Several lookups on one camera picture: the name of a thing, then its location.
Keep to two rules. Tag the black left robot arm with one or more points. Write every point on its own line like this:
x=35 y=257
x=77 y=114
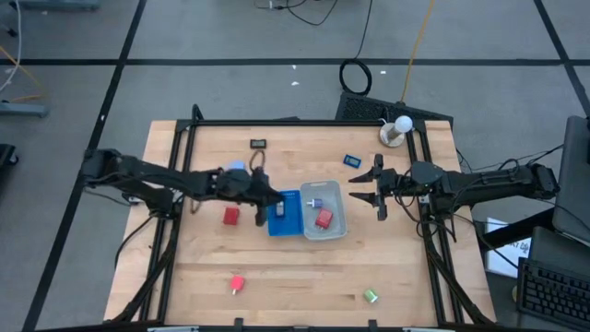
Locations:
x=152 y=177

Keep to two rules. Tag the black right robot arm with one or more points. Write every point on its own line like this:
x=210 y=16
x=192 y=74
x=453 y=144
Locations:
x=488 y=186

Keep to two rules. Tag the grey laptop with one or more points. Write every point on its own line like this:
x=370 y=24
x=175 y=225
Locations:
x=574 y=184

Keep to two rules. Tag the white metal strip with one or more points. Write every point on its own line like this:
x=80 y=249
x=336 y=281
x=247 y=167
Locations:
x=423 y=329
x=173 y=329

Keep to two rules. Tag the light blue rectangular box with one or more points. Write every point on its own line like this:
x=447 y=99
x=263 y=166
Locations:
x=237 y=164

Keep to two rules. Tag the dark red plug adapter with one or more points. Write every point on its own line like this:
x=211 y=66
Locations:
x=324 y=219

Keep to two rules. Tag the black table clamp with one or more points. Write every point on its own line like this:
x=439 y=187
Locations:
x=239 y=323
x=373 y=324

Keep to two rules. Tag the black aluminium table frame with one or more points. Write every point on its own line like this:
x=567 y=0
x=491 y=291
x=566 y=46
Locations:
x=295 y=122

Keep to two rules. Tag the red slotted rectangular box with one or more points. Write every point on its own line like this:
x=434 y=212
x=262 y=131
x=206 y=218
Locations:
x=231 y=216

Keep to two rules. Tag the white paper sheet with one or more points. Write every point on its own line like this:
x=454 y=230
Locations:
x=507 y=258

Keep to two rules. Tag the black mesh panel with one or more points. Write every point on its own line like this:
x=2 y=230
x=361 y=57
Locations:
x=364 y=108

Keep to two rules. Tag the white bulb lamp, round base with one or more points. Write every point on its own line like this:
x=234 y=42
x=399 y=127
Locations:
x=403 y=123

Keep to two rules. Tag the white plastic bin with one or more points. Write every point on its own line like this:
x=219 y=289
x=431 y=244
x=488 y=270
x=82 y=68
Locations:
x=332 y=193

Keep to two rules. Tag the grey metal table foot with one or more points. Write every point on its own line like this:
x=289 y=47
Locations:
x=23 y=109
x=55 y=4

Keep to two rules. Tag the black digital display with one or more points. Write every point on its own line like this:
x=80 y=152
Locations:
x=258 y=144

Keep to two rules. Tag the black chair base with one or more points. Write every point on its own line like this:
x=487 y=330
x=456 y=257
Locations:
x=7 y=157

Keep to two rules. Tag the coral red plug adapter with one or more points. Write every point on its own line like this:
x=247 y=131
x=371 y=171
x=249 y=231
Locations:
x=237 y=282

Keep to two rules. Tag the bright blue digital display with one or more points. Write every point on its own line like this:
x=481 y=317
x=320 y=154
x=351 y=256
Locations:
x=352 y=161

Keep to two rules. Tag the blue slotted plastic basket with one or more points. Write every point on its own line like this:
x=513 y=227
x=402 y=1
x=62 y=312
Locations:
x=292 y=226

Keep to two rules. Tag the black computer keyboard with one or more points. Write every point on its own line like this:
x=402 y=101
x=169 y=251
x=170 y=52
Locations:
x=553 y=290

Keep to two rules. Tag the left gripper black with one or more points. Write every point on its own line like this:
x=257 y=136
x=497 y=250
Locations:
x=258 y=189

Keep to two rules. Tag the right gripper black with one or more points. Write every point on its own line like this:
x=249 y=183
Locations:
x=392 y=182

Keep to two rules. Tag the black desk leg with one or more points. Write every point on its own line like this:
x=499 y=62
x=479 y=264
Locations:
x=511 y=233

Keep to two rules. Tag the green plug adapter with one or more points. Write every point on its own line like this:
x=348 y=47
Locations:
x=370 y=295

